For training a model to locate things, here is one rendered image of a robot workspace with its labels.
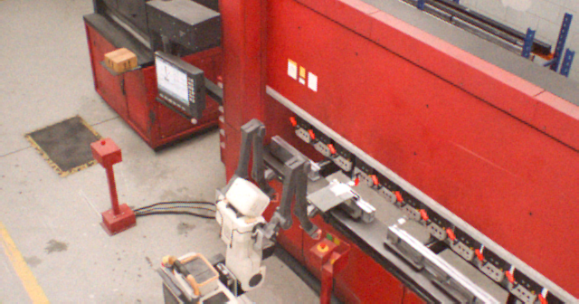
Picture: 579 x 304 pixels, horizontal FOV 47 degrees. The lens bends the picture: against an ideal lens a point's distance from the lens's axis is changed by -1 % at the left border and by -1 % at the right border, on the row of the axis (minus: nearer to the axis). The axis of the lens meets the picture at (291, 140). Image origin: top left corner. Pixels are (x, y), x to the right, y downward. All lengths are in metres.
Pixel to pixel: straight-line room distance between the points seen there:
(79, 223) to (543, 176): 3.89
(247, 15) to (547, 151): 2.15
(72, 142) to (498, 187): 4.48
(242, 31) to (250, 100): 0.56
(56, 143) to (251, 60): 2.84
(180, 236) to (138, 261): 0.41
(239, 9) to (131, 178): 2.42
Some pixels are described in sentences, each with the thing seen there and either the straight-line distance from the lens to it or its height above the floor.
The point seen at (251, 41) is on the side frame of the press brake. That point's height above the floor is 1.78.
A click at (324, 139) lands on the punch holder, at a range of 4.45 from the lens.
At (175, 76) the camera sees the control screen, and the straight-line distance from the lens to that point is 4.76.
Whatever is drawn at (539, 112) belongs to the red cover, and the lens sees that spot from 3.19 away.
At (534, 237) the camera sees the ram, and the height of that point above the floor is 1.58.
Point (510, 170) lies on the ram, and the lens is 3.43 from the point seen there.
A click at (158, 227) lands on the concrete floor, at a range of 5.75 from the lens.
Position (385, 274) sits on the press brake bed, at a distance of 4.34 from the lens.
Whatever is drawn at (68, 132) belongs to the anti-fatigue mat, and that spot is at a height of 0.01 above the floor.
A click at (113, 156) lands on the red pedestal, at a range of 5.31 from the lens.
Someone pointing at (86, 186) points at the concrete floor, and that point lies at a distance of 6.30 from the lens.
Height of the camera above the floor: 3.82
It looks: 35 degrees down
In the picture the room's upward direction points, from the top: 2 degrees clockwise
